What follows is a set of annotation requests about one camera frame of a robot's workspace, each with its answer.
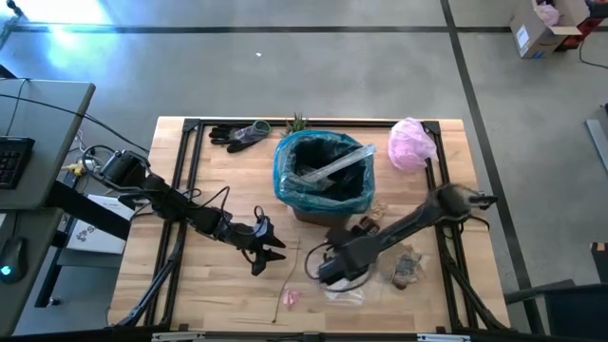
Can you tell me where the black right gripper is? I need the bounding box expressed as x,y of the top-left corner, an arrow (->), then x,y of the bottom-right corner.
316,216 -> 382,286

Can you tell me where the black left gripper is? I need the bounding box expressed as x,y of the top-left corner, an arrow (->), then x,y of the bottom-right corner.
211,213 -> 288,277

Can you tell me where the thin dark stick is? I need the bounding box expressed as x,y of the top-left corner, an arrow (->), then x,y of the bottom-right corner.
271,236 -> 303,325

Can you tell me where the clear bag with red label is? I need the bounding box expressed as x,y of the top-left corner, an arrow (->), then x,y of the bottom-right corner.
324,278 -> 367,306

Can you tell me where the black trash bin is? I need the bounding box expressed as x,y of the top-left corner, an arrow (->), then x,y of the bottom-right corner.
290,201 -> 356,228

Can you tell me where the clear bag with brown contents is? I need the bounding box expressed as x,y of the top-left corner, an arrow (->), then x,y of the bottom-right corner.
377,242 -> 425,291

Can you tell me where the pink paper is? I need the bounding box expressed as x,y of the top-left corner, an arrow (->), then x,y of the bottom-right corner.
279,288 -> 304,309

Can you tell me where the teal plastic bin liner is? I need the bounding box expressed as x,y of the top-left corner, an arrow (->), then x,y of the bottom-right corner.
272,129 -> 377,216

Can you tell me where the crumpled pink plastic bag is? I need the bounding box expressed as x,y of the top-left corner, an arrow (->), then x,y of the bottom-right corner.
387,117 -> 439,173

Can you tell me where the small pink plastic bag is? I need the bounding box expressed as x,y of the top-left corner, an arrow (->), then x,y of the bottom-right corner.
534,2 -> 562,29

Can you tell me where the black work glove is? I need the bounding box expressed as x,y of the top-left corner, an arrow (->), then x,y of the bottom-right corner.
207,119 -> 274,154

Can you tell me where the small green plant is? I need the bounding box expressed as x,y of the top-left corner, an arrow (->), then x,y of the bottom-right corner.
283,111 -> 310,137

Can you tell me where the white printed box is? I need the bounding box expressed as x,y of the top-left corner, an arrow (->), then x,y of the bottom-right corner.
65,193 -> 128,257

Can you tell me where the black diagonal beam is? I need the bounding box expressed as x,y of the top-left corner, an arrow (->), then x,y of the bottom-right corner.
45,179 -> 133,242

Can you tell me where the yellow plug power strip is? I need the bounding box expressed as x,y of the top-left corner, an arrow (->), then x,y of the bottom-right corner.
60,159 -> 104,178

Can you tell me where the dark blue chair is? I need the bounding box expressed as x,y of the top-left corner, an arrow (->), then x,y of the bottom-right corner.
503,278 -> 608,342

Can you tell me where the grey desk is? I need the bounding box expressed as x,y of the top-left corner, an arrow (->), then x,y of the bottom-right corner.
0,78 -> 97,336

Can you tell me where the black computer mouse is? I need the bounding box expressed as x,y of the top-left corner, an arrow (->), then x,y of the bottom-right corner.
0,236 -> 29,286

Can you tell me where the black keyboard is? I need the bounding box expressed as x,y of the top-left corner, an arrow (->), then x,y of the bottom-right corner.
0,136 -> 36,191

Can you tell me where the grey metal bar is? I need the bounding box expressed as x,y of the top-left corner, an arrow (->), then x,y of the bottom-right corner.
583,117 -> 608,173

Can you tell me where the cardboard box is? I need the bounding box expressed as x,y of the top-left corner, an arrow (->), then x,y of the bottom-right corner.
508,0 -> 584,61

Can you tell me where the red and black crate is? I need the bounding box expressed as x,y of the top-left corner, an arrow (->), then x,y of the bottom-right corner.
555,0 -> 608,52

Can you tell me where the black desk cable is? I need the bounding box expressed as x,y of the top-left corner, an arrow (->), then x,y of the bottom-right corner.
0,92 -> 151,154

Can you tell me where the thin black cable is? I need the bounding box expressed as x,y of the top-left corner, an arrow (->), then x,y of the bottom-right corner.
577,40 -> 608,71

